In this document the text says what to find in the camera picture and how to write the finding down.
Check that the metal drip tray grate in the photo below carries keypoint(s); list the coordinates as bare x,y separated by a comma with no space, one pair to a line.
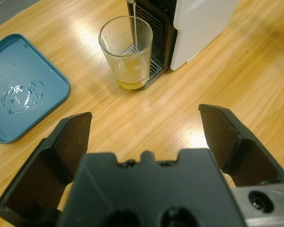
156,47

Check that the teal plastic tray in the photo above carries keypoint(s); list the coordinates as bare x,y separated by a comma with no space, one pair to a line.
26,78

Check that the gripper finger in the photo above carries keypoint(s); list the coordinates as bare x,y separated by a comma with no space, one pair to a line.
38,177
246,153

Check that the clear drinking glass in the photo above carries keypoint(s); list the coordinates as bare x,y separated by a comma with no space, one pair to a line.
130,68

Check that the white capsule coffee machine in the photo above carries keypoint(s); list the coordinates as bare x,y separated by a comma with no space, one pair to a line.
198,28

